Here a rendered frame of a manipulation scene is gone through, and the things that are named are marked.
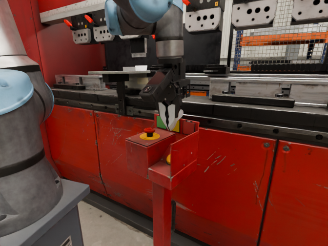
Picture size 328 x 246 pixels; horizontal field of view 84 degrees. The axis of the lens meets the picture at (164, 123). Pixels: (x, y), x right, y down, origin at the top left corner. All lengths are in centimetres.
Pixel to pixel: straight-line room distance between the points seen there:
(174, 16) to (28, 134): 40
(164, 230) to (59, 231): 47
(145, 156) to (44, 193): 31
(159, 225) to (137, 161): 29
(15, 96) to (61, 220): 23
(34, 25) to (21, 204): 150
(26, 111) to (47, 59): 140
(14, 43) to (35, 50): 123
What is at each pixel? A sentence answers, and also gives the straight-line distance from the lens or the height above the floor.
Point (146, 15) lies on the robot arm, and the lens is 35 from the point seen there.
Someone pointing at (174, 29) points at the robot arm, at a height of 110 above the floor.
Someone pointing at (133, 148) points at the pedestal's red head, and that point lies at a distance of 63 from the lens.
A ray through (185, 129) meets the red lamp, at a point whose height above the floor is 80.
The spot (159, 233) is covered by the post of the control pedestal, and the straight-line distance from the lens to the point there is 83.
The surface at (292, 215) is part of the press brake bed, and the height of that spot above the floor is 48.
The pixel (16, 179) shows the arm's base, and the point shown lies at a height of 85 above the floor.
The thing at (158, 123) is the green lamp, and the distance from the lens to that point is 72.
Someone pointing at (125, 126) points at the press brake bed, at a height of 71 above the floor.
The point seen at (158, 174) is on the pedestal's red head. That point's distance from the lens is 59.
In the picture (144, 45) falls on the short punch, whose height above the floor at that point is 113.
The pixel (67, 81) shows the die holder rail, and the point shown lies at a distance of 158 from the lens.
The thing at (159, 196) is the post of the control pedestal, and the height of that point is 57.
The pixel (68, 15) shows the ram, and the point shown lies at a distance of 150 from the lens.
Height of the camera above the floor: 101
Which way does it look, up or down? 16 degrees down
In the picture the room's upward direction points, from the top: straight up
